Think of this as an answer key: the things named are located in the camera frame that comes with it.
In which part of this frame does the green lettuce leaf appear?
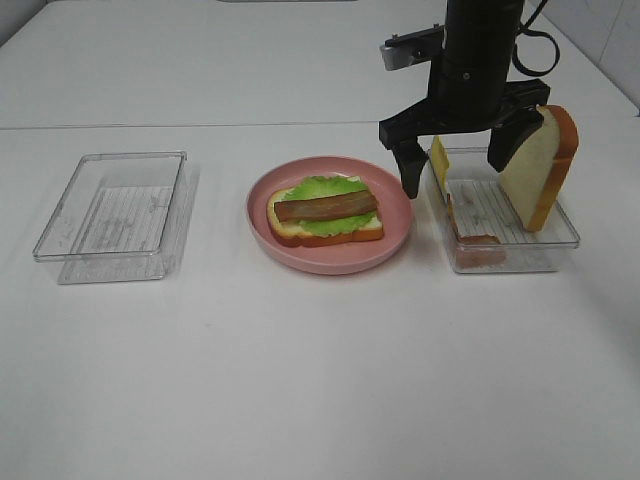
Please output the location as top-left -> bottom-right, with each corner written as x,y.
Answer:
273,176 -> 383,237

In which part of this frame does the white bread slice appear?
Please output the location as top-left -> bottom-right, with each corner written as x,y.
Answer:
266,187 -> 384,247

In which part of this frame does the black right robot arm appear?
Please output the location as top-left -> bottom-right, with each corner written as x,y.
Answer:
379,1 -> 550,199

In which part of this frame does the clear right food container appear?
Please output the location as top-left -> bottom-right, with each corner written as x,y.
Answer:
423,147 -> 580,274

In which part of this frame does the pink round plate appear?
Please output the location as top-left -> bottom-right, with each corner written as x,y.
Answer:
246,156 -> 413,275

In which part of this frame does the clear left food container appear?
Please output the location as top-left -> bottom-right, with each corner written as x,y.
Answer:
32,151 -> 199,285

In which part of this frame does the yellow cheese slice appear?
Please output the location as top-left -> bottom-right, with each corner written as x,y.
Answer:
430,135 -> 450,194

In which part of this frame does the clear food container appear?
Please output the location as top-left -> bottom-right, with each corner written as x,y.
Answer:
32,151 -> 199,285
423,147 -> 580,274

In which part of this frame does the upright bread slice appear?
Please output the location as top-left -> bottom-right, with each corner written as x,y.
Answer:
499,105 -> 579,232

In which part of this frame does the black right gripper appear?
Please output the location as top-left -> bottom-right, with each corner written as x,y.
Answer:
379,54 -> 550,199

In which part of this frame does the bacon strip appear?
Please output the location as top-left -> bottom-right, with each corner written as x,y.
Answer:
274,190 -> 378,222
446,194 -> 506,270

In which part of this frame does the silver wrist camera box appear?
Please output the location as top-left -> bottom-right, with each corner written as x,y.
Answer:
379,24 -> 445,71

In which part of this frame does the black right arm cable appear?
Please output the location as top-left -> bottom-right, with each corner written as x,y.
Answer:
512,0 -> 560,78

